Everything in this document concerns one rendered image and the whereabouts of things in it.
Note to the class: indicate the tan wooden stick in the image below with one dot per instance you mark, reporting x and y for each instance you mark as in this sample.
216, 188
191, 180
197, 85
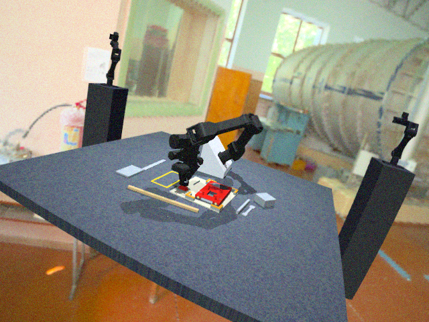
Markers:
161, 198

